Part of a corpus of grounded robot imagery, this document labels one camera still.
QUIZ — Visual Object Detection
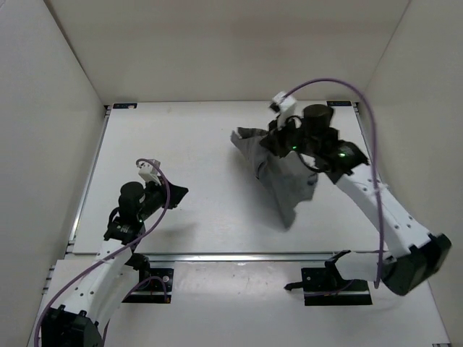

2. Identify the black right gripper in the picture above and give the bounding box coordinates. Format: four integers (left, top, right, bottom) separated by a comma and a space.
260, 113, 319, 160

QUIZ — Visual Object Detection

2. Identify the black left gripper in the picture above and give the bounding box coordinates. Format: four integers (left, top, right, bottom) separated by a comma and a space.
140, 172, 190, 217

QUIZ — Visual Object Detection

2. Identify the grey pleated skirt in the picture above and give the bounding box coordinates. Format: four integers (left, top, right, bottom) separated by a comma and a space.
230, 127, 318, 229

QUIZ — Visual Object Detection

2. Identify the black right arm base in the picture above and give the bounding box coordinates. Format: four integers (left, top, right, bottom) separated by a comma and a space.
284, 250, 373, 307

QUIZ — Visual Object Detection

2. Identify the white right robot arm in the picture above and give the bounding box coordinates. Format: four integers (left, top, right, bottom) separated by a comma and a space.
260, 103, 451, 296

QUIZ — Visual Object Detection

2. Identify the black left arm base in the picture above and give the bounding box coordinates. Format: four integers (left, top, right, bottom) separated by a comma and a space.
122, 254, 174, 304

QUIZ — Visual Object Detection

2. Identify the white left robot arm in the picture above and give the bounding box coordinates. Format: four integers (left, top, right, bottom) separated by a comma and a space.
33, 179, 189, 346

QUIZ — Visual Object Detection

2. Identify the blue right corner label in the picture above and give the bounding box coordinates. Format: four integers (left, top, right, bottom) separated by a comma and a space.
326, 100, 352, 107

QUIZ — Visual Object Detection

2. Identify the blue corner label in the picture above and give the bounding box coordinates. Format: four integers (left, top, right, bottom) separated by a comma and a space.
112, 103, 137, 109
326, 100, 352, 107

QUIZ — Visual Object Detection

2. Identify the blue left corner label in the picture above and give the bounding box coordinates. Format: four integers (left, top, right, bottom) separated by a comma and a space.
112, 103, 137, 109

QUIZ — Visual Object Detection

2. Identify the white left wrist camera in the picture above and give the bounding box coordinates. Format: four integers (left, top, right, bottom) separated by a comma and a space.
137, 159, 161, 185

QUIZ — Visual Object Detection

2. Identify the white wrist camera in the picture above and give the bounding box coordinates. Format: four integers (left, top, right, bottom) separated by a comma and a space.
269, 91, 297, 128
137, 159, 161, 185

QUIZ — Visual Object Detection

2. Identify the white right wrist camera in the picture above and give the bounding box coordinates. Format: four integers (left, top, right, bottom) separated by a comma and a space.
269, 91, 297, 128

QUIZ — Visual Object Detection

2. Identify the aluminium table front rail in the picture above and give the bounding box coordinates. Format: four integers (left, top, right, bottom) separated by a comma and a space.
64, 249, 395, 265

